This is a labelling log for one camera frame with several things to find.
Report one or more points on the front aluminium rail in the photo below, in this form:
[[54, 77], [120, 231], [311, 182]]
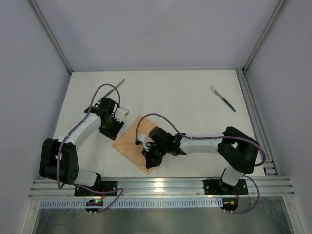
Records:
[[165, 187]]

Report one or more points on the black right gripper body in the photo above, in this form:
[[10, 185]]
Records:
[[152, 157]]

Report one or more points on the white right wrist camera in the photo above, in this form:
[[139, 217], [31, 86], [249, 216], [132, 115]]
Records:
[[143, 140]]

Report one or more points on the controller board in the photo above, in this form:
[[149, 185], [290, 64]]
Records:
[[93, 206], [229, 205]]

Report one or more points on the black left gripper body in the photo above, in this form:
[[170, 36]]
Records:
[[112, 129]]

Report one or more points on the right controller board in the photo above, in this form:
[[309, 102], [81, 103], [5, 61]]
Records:
[[229, 205]]

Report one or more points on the right rear aluminium post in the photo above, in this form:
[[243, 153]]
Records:
[[271, 22]]

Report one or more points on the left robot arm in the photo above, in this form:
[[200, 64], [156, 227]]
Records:
[[59, 157]]

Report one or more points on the green handled knife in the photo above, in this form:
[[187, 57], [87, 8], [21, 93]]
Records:
[[113, 90]]

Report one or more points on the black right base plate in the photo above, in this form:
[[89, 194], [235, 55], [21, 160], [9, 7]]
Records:
[[213, 187]]

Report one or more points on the beige cloth napkin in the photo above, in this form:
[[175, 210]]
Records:
[[126, 146]]

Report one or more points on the aluminium frame rail right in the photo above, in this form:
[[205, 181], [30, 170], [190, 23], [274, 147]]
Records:
[[269, 166]]

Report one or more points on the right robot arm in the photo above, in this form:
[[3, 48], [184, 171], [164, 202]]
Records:
[[239, 150]]

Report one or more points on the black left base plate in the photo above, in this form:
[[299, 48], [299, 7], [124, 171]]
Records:
[[104, 186]]

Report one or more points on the green handled fork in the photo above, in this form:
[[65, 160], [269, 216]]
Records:
[[215, 91]]

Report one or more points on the slotted cable duct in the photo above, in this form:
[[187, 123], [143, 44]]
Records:
[[131, 203]]

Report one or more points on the left rear aluminium post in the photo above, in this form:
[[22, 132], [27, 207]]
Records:
[[52, 38]]

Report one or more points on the left controller board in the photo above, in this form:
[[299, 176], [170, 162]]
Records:
[[93, 206]]

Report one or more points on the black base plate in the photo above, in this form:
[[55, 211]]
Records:
[[104, 186], [213, 187]]

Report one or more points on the aluminium post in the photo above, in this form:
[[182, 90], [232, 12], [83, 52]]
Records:
[[52, 38], [271, 22]]

